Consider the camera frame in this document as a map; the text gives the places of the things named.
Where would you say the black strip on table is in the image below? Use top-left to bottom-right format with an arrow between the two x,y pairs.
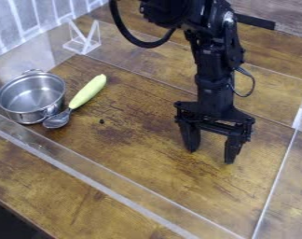
236,13 -> 275,30

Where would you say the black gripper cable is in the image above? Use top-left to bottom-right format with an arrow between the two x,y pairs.
107,0 -> 256,99

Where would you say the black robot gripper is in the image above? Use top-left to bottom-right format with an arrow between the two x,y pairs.
175,76 -> 255,164

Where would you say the small stainless steel pot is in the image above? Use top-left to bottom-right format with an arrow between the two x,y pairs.
0,69 -> 65,124

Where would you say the clear acrylic triangle stand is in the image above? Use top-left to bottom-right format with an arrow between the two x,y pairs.
63,21 -> 101,55

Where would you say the clear acrylic barrier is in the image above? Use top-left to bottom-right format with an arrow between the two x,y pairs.
252,104 -> 302,239
0,115 -> 244,239

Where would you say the clear acrylic front barrier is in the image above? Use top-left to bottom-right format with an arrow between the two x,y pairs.
0,115 -> 244,239

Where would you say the green handled metal spoon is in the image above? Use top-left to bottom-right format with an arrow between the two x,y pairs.
43,74 -> 107,129

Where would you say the clear acrylic right barrier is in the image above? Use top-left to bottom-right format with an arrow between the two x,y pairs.
252,104 -> 302,239

